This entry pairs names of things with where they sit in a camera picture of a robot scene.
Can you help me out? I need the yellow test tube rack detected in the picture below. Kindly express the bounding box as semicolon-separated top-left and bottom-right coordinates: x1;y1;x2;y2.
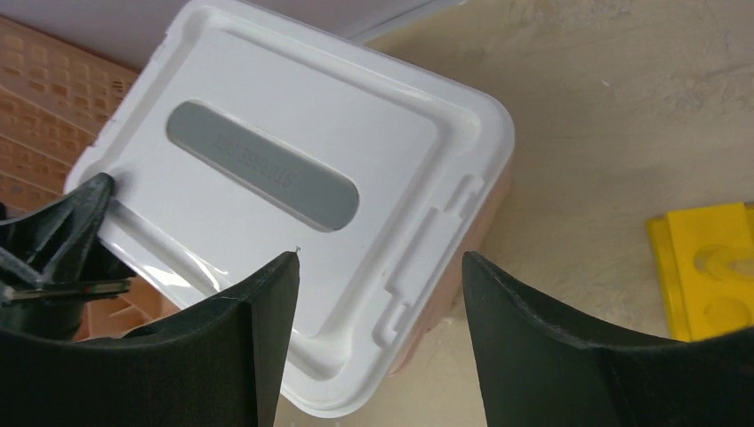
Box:
646;202;753;342

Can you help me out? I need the peach plastic desk organizer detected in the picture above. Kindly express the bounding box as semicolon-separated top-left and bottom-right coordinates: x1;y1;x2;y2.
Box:
1;18;138;214

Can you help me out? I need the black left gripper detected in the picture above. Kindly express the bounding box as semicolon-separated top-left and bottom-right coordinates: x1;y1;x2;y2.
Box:
1;173;135;341

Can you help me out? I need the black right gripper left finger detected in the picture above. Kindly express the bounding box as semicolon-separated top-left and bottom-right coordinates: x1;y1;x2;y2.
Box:
1;252;300;426

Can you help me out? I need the white plastic lid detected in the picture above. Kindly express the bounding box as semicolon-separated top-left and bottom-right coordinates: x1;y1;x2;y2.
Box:
65;1;515;418

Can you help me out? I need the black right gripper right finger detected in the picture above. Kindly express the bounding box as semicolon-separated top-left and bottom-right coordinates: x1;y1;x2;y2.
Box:
462;252;753;426

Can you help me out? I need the pink plastic bin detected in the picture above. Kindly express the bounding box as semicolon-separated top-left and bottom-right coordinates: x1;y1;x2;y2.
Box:
70;171;514;378

